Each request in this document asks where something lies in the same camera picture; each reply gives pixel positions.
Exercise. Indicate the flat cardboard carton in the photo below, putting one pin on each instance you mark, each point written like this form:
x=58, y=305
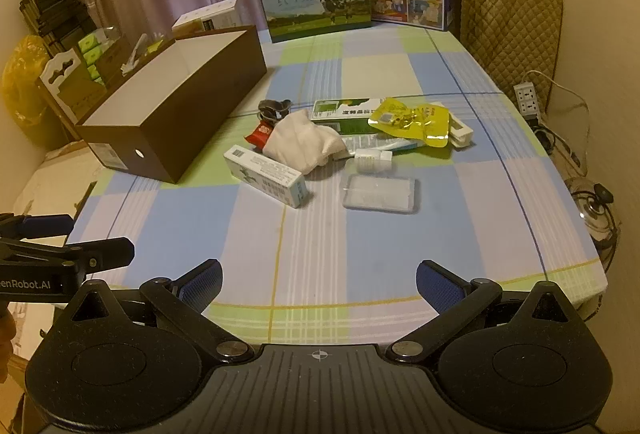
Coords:
x=50, y=179

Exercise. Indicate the white appliance box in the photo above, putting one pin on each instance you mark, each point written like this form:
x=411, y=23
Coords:
x=210, y=14

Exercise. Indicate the brown storage box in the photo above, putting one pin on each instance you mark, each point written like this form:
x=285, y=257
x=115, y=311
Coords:
x=210, y=114

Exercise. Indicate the black folding stool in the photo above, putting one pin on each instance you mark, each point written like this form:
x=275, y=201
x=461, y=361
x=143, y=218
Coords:
x=50, y=14

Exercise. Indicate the white pill bottle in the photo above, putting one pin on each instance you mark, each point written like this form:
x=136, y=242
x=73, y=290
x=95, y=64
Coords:
x=372, y=160

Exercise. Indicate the yellow pouch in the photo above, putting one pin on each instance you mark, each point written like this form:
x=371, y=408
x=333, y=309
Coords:
x=407, y=124

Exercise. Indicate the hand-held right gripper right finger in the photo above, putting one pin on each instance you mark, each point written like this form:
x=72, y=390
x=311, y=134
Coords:
x=437, y=286

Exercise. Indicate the cardboard box with hang tab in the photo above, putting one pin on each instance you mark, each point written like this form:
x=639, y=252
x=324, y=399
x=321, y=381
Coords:
x=65, y=79

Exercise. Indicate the clear plastic case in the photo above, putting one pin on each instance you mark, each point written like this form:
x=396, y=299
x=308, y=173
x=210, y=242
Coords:
x=380, y=194

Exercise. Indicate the crumpled foil bag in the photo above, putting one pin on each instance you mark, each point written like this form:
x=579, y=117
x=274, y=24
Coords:
x=134, y=54

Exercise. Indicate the white power strip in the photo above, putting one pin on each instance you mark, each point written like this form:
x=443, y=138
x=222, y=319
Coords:
x=527, y=99

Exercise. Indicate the white pill organizer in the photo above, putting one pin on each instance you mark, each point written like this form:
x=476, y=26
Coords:
x=460, y=130

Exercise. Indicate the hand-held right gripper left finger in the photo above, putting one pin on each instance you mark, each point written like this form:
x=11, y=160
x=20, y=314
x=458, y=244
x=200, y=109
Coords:
x=202, y=286

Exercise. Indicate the white medicine box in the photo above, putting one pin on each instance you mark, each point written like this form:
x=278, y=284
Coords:
x=265, y=174

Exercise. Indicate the red packet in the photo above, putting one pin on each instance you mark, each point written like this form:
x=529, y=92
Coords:
x=260, y=134

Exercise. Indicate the green and white box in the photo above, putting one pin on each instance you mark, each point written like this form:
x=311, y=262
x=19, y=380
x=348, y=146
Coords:
x=335, y=114

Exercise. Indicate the yellow plastic bag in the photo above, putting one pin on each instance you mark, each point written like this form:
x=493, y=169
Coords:
x=20, y=89

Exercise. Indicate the chair with quilted cover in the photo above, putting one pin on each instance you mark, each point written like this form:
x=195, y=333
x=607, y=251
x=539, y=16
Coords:
x=510, y=19

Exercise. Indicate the white cloth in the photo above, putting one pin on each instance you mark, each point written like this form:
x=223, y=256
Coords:
x=300, y=141

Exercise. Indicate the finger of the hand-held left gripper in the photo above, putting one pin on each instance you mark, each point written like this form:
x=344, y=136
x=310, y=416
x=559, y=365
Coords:
x=45, y=224
x=100, y=251

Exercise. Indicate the white printed sachet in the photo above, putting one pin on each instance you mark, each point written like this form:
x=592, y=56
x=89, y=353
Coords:
x=385, y=144

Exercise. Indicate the dark clear plastic packet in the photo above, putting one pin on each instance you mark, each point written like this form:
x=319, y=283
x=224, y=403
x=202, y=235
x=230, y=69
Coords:
x=274, y=109

